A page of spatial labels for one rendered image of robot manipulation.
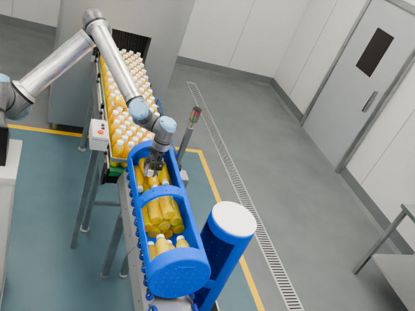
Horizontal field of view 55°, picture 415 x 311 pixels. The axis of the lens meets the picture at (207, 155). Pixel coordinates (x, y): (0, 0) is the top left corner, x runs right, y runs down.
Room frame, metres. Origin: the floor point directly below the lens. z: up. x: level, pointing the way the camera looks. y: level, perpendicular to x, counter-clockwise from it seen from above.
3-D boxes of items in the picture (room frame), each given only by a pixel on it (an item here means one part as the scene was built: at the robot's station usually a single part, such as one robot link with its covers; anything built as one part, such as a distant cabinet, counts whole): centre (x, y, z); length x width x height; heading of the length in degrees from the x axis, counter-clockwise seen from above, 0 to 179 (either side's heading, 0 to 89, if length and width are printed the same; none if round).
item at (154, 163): (1.73, 0.24, 1.28); 0.09 x 0.08 x 0.12; 28
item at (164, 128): (1.74, 0.25, 1.45); 0.10 x 0.09 x 0.12; 82
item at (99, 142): (2.05, 0.68, 1.05); 0.20 x 0.10 x 0.10; 28
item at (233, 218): (1.84, -0.29, 1.03); 0.28 x 0.28 x 0.01
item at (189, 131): (2.52, 0.19, 0.55); 0.04 x 0.04 x 1.10; 28
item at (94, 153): (2.05, 0.68, 0.50); 0.04 x 0.04 x 1.00; 28
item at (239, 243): (1.84, -0.29, 0.59); 0.28 x 0.28 x 0.88
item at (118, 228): (1.92, 0.36, 0.31); 0.06 x 0.06 x 0.63; 28
